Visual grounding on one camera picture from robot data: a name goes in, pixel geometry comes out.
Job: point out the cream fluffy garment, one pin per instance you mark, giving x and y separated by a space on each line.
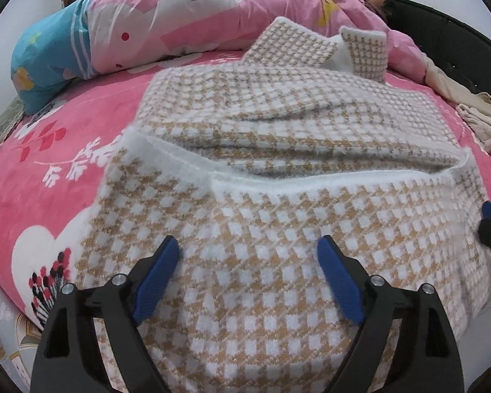
479 119

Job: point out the pink floral bed sheet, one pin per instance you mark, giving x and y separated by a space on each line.
50 173

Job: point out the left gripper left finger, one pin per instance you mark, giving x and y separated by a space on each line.
69 359

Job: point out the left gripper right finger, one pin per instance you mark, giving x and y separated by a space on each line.
426 357

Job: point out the beige cloth on bed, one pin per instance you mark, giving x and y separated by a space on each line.
449 89

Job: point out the beige white houndstooth coat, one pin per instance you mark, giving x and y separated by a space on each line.
248 164

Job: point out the black bed headboard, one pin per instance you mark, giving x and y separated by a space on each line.
463 53

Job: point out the pink cartoon quilt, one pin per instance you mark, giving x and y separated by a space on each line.
98 37

